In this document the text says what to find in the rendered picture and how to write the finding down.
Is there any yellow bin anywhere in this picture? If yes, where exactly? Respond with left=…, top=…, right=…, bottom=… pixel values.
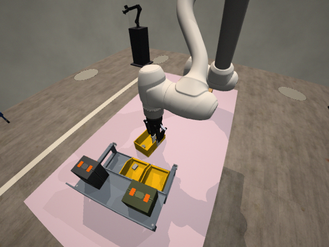
left=134, top=129, right=157, bottom=157
left=119, top=157, right=150, bottom=182
left=141, top=165, right=170, bottom=192

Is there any olive green case with orange latches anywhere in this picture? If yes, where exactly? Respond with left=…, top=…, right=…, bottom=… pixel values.
left=121, top=179, right=158, bottom=217

